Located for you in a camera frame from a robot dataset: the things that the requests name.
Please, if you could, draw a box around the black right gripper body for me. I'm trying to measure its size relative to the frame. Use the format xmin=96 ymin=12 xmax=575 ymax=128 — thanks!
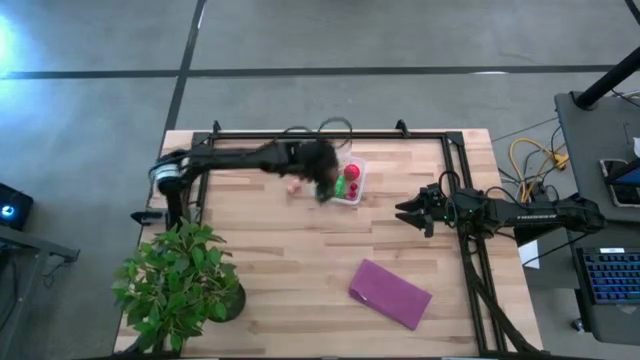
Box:
xmin=422 ymin=192 xmax=456 ymax=227

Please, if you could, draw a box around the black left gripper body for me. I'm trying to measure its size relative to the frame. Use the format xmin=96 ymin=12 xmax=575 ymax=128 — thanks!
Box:
xmin=294 ymin=139 xmax=342 ymax=185

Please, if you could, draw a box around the clear plastic tupperware container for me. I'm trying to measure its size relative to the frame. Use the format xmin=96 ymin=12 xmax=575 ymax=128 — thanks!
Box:
xmin=327 ymin=151 xmax=369 ymax=207

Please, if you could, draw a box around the purple folded cloth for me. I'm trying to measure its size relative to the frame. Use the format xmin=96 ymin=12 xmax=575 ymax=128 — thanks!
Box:
xmin=348 ymin=258 xmax=434 ymax=332

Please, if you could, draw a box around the white paper sheet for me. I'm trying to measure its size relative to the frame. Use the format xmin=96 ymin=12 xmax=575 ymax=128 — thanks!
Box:
xmin=516 ymin=239 xmax=542 ymax=270

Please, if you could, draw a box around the black power strip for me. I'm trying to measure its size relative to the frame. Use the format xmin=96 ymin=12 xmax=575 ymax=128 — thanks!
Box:
xmin=529 ymin=182 xmax=552 ymax=211

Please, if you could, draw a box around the black plant pot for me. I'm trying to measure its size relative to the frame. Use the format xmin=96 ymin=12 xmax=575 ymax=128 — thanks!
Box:
xmin=215 ymin=282 xmax=247 ymax=324

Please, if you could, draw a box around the green leafy plant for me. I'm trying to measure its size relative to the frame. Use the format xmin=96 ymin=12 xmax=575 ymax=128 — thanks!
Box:
xmin=110 ymin=217 xmax=241 ymax=354

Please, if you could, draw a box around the grey keyboard desk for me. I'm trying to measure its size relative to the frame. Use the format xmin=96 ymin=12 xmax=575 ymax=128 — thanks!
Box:
xmin=563 ymin=229 xmax=640 ymax=347

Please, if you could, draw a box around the black smartphone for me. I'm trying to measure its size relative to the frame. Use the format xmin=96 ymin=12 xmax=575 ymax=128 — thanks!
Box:
xmin=599 ymin=158 xmax=640 ymax=209

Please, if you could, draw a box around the backlit black keyboard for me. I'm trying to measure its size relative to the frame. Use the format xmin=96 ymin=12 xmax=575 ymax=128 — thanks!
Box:
xmin=576 ymin=246 xmax=640 ymax=306

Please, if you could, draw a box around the black pole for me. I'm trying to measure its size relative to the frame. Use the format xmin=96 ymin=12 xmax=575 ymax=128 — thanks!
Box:
xmin=573 ymin=46 xmax=640 ymax=110

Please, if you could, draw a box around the black side stand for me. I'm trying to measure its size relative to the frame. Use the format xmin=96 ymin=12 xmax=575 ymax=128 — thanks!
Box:
xmin=0 ymin=223 xmax=81 ymax=360

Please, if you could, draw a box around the black box with blue light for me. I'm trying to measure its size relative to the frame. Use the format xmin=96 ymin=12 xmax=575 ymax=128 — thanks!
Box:
xmin=0 ymin=181 xmax=35 ymax=232

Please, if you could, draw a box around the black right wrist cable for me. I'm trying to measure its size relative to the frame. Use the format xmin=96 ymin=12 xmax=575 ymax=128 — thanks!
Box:
xmin=437 ymin=169 xmax=591 ymax=269

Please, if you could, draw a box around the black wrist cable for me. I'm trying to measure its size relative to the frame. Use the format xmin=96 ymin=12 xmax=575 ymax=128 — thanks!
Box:
xmin=282 ymin=116 xmax=354 ymax=152
xmin=437 ymin=169 xmax=591 ymax=269

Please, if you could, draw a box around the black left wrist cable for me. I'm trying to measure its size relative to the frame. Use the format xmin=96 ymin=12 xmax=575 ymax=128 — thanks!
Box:
xmin=282 ymin=116 xmax=354 ymax=152

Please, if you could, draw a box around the black aluminium rig frame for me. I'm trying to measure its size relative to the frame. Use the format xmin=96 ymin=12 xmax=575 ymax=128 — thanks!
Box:
xmin=119 ymin=118 xmax=551 ymax=360

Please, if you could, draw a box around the yellow cable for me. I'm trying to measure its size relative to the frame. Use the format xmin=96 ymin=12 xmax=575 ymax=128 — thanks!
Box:
xmin=508 ymin=137 xmax=571 ymax=202

